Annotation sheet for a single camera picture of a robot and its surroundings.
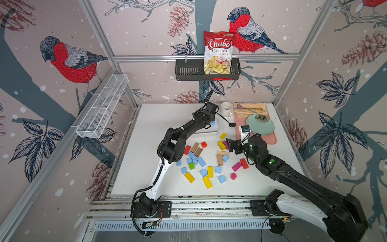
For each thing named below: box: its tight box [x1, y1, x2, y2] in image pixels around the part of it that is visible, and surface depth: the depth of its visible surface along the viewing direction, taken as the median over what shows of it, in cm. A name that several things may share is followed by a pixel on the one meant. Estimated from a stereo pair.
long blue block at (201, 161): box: [197, 156, 207, 168], surface depth 92 cm
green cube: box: [188, 162, 196, 171], surface depth 90 cm
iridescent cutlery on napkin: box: [234, 103, 264, 113], surface depth 121 cm
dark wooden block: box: [194, 147, 204, 158], surface depth 95 cm
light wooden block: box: [190, 142, 200, 154], surface depth 97 cm
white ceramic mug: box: [220, 101, 233, 117], surface depth 110 cm
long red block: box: [183, 145, 191, 156], surface depth 97 cm
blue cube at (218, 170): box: [215, 166, 222, 174], surface depth 89 cm
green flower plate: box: [245, 113, 275, 137], surface depth 110 cm
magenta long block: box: [231, 161, 243, 172], surface depth 90 cm
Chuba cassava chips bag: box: [203, 30, 235, 75], surface depth 87 cm
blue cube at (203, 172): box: [200, 168, 208, 178], surface depth 87 cm
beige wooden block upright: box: [216, 154, 224, 166], surface depth 91 cm
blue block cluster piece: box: [188, 151, 197, 160], surface depth 94 cm
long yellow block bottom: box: [202, 175, 214, 190], surface depth 84 cm
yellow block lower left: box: [184, 171, 196, 184], surface depth 85 cm
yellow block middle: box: [207, 166, 215, 178], surface depth 87 cm
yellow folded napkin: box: [233, 102, 270, 118], surface depth 117 cm
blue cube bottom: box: [218, 175, 227, 184], surface depth 85 cm
